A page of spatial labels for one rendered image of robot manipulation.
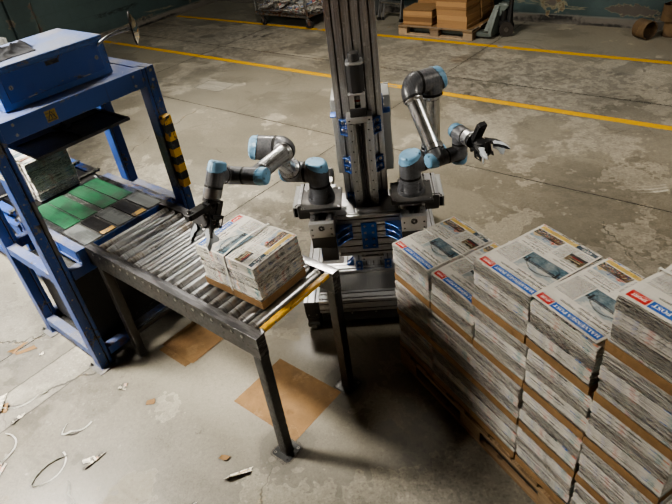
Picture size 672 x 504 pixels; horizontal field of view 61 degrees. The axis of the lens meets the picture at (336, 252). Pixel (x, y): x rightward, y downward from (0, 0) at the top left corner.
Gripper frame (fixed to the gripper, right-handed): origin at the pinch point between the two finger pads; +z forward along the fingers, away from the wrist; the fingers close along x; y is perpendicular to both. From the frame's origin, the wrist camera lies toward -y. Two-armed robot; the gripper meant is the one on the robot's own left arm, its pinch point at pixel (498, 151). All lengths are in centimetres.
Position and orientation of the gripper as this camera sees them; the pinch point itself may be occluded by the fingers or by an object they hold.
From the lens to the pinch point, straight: 262.2
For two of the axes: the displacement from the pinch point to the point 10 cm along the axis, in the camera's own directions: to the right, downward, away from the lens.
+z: 4.0, 5.0, -7.7
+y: 2.4, 7.5, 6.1
